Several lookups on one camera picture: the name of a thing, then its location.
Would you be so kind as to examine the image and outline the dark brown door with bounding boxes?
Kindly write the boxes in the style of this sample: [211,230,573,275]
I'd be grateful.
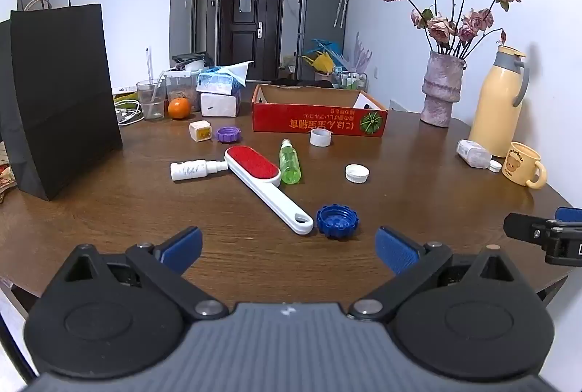
[217,0,286,82]

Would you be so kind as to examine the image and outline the red cardboard box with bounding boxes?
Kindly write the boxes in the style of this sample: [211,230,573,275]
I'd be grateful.
[252,84,388,139]

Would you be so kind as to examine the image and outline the green spray bottle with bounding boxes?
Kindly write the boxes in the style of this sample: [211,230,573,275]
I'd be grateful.
[279,139,302,185]

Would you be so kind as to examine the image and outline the purple plastic hangers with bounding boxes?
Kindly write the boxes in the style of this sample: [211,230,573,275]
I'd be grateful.
[352,31,374,73]

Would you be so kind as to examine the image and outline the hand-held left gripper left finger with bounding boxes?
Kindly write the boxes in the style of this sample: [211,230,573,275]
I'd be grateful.
[43,226,229,321]

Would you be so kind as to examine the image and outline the purple ceramic vase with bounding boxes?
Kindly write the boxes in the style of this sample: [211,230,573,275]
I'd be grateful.
[419,51,467,128]

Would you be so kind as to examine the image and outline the clear container with white lid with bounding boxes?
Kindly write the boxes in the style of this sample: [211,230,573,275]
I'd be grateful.
[163,68,202,112]

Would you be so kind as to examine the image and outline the red and white lint brush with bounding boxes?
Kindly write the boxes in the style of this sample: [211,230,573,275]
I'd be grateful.
[224,145,315,235]

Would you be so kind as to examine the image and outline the purple tissue pack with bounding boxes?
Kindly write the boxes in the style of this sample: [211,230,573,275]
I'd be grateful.
[200,92,242,118]

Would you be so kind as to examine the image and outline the white charger with cables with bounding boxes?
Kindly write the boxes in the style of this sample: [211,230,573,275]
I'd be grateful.
[113,100,144,127]

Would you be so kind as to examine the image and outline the metal trolley with bottles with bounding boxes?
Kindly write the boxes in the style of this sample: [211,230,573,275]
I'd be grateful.
[331,67,368,92]

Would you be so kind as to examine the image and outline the yellow thermos with grey handle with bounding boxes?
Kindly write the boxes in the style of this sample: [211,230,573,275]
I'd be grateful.
[469,45,531,159]

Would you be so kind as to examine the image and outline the white pill bottle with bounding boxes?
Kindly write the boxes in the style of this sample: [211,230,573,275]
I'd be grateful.
[457,139,503,173]

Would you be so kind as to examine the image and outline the blue tissue pack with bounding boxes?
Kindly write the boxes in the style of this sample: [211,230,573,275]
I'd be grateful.
[196,60,254,96]

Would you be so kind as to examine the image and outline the orange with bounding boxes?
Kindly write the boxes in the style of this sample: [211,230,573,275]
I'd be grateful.
[168,97,191,120]

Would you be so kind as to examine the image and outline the blue and yellow plastic items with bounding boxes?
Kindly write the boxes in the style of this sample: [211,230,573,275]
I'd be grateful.
[301,38,347,75]

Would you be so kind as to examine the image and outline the black plastic parts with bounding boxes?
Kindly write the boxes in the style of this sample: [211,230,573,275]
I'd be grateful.
[171,51,211,68]

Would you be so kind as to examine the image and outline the dried pink roses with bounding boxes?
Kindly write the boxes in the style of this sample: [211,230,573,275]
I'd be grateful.
[380,0,523,57]

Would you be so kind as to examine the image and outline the white spray bottle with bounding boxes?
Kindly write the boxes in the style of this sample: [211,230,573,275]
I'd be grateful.
[170,160,227,182]

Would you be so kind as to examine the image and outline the small white cube container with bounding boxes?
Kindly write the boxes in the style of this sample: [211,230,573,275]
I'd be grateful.
[189,120,212,143]

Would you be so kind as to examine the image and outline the yellow bear print mug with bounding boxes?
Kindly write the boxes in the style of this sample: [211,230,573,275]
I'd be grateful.
[503,141,548,190]

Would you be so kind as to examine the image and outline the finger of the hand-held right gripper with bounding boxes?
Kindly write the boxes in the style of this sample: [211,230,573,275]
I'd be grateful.
[503,212,582,267]
[555,207,582,224]

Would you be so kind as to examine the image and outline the black paper bag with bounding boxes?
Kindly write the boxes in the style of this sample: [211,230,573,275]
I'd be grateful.
[9,0,124,202]
[0,0,53,145]

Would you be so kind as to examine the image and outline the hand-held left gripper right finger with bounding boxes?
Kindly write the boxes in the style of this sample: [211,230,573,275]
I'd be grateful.
[348,226,539,321]

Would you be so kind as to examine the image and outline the blue ridged cap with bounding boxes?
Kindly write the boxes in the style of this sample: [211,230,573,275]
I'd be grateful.
[316,204,360,239]

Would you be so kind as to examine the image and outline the grey refrigerator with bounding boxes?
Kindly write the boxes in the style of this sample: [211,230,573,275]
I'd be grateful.
[296,0,351,82]

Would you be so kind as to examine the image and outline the patterned packet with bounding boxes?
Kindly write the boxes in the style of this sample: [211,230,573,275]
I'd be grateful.
[0,141,21,205]

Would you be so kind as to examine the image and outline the clear glass with straw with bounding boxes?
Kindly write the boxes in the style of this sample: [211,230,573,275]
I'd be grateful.
[136,77,165,121]

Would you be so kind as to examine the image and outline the white bottle cap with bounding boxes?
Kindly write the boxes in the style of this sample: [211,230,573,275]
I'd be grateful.
[344,164,370,184]

